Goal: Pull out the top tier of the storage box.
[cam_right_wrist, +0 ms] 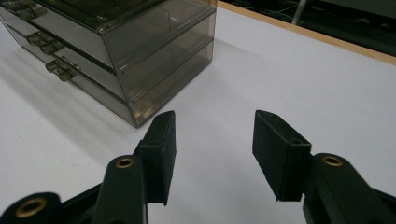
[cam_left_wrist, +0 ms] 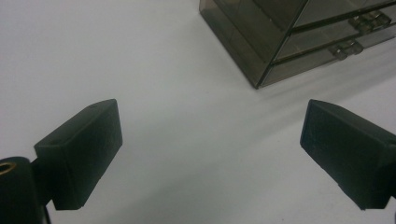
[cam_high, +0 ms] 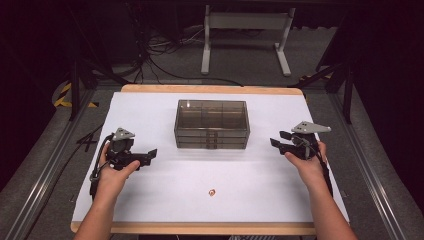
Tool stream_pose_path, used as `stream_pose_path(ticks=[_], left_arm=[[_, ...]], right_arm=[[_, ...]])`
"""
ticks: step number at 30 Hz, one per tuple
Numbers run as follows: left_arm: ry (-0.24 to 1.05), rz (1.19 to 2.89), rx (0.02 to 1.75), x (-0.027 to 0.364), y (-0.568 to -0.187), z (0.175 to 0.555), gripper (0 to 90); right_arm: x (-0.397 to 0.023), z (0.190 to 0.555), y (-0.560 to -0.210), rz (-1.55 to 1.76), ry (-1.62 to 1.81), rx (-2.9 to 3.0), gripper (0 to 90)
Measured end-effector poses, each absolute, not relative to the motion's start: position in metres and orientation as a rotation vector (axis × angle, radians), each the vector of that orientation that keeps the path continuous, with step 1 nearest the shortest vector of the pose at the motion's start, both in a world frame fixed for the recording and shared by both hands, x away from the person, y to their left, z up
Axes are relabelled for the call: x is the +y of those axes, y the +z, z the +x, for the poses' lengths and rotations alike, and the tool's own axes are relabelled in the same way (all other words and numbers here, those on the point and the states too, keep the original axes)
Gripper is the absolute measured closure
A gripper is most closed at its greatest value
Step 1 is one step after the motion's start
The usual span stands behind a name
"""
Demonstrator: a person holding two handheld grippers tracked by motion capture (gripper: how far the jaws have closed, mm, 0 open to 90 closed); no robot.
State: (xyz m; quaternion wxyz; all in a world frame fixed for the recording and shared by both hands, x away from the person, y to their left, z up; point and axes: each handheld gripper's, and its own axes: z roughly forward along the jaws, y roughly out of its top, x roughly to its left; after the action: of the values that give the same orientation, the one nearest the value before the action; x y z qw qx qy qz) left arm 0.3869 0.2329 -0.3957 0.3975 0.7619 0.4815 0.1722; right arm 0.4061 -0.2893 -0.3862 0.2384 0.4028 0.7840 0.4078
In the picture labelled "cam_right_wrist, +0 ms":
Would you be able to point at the white metal stand leg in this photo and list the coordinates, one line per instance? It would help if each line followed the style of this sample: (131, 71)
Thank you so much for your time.
(299, 11)

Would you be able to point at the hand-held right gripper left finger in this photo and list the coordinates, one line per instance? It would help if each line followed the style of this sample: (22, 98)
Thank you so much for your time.
(160, 155)

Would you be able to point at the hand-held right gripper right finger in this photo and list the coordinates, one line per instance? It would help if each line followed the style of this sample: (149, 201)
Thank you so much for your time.
(277, 155)

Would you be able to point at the smoky clear plastic drawer cabinet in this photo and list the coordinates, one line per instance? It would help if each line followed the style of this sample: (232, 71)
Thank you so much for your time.
(115, 67)

